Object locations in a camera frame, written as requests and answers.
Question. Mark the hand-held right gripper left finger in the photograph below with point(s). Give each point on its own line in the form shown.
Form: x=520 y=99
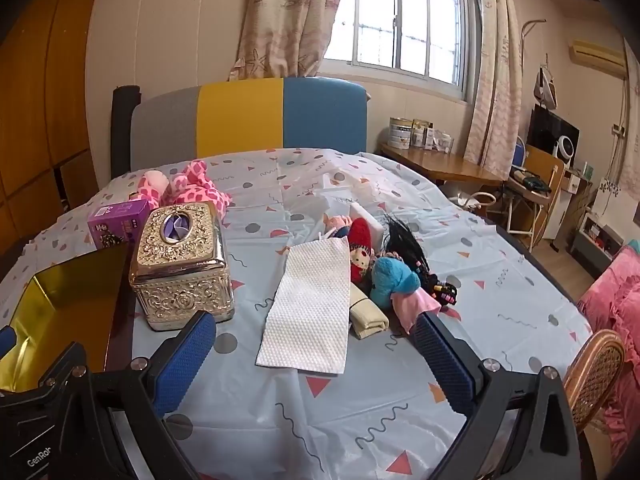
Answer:
x=185 y=365

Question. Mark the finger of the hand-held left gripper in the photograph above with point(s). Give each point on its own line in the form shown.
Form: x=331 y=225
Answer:
x=6 y=344
x=57 y=367

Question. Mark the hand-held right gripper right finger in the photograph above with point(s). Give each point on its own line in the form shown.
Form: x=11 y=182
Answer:
x=445 y=365

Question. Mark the golden tin box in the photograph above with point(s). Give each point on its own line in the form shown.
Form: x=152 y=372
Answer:
x=60 y=300

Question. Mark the blue plush toy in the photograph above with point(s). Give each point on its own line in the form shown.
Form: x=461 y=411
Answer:
x=392 y=277

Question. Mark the white paper towel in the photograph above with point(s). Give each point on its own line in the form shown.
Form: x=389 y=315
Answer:
x=305 y=305

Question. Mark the white sponge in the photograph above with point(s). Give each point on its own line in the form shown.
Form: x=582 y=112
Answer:
x=372 y=225

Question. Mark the cream folded cloth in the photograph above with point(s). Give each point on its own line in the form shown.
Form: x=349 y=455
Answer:
x=365 y=317

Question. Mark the ornate silver tissue box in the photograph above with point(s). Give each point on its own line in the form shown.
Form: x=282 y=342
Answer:
x=180 y=270

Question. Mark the black wig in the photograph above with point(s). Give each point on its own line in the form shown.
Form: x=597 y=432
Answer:
x=405 y=245

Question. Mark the red cloth doll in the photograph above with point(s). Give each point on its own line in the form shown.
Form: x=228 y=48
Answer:
x=360 y=247

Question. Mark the rattan chair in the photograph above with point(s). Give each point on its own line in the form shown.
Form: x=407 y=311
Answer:
x=597 y=375

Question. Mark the purple snack box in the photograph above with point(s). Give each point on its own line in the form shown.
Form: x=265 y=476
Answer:
x=112 y=220

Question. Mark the pink spotted giraffe plush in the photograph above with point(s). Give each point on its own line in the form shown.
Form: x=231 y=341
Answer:
x=195 y=187

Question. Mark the small pink doll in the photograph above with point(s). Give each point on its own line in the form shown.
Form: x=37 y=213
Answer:
x=336 y=223

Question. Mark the pink bedding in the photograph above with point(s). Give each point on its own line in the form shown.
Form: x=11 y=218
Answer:
x=615 y=300

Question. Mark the grey low shelf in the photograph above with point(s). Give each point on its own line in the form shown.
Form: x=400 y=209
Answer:
x=595 y=237

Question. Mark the wooden desk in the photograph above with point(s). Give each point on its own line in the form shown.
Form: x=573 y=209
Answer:
x=450 y=165

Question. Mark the yellow wooden board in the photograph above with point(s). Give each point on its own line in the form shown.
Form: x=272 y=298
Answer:
x=545 y=162

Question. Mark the small carton box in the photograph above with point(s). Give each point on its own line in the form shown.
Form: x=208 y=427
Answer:
x=421 y=135

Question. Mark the wooden wardrobe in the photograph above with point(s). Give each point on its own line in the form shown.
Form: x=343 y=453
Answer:
x=30 y=110

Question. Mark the milk powder can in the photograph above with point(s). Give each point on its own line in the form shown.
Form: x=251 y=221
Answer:
x=400 y=132

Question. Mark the small white fan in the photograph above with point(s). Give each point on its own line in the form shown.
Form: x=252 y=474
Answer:
x=564 y=147

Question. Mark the black chair back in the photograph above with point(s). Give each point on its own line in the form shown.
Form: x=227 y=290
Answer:
x=122 y=125

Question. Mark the black monitor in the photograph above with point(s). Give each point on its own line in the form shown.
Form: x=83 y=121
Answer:
x=545 y=130

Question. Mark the grey yellow blue headboard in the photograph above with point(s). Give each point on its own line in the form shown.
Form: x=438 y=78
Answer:
x=240 y=115

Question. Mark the beige patterned curtain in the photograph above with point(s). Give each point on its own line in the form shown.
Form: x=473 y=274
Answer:
x=492 y=85
x=285 y=15

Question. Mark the hanging handbag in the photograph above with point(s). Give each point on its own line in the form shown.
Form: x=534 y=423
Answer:
x=546 y=87

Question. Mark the white framed window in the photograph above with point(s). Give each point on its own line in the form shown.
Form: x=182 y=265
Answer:
x=400 y=20

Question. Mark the wall air conditioner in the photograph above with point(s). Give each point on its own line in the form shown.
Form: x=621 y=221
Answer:
x=597 y=55

